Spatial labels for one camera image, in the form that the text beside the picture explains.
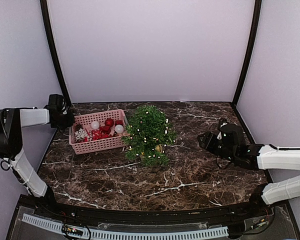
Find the red ball ornament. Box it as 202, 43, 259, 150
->
104, 118, 115, 128

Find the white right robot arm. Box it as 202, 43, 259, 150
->
197, 118, 300, 217

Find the pink plastic basket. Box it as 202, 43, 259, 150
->
69, 109, 128, 155

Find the beige tree pot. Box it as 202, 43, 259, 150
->
138, 152, 153, 162

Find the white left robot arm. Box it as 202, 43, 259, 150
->
0, 94, 75, 198

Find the white slotted cable duct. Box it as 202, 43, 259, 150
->
21, 214, 230, 240

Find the fairy light string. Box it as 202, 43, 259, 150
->
126, 107, 173, 161

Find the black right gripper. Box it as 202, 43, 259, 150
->
198, 131, 237, 163

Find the white snowflake ornament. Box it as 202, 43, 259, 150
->
74, 127, 88, 142

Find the white ball ornament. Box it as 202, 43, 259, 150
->
114, 124, 125, 134
90, 120, 100, 130

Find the small green christmas tree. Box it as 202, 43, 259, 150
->
122, 105, 177, 166

